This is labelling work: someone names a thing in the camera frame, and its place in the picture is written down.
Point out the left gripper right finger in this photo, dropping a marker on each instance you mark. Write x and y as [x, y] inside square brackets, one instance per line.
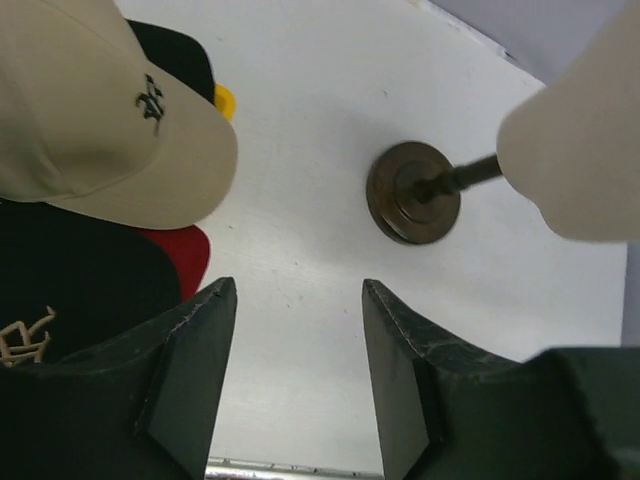
[447, 409]

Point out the cream mannequin head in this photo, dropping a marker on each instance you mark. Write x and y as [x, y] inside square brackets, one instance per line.
[572, 149]

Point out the red cap white logo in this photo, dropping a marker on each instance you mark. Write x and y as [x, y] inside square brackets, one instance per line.
[189, 250]

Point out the beige cap black R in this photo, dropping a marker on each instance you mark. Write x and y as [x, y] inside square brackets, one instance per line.
[91, 125]

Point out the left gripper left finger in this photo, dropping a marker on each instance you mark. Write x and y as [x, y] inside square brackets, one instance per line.
[142, 405]

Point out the yellow plastic tray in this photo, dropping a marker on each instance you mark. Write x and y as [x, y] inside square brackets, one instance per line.
[225, 102]

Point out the dark wooden stand base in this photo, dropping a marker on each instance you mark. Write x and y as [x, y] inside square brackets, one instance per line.
[414, 193]

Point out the black cap gold R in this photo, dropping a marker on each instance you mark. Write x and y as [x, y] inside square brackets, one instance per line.
[69, 282]

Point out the black cap white NY logo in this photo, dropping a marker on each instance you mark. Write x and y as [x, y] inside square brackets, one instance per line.
[178, 54]

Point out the aluminium front rail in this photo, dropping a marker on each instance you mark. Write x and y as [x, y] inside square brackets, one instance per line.
[226, 468]

